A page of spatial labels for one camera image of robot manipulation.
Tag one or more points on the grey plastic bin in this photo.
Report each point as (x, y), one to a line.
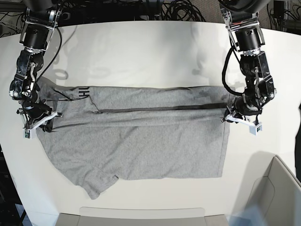
(274, 200)

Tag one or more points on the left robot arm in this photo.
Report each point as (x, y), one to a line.
(246, 38)

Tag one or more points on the grey T-shirt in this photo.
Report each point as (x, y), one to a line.
(111, 133)

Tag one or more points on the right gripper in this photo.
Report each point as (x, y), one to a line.
(34, 109)

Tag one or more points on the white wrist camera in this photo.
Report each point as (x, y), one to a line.
(29, 131)
(254, 127)

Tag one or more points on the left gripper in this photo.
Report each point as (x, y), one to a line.
(243, 106)

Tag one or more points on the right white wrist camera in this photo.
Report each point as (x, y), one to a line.
(29, 131)

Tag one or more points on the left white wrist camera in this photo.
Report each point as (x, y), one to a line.
(254, 127)

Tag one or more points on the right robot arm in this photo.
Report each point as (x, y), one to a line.
(42, 17)

